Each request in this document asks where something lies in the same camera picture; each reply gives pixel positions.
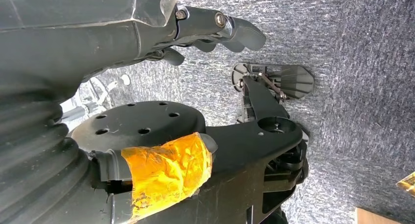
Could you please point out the gold patterned card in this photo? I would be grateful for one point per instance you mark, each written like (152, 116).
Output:
(408, 185)

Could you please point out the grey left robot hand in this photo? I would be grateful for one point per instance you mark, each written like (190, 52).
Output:
(81, 31)

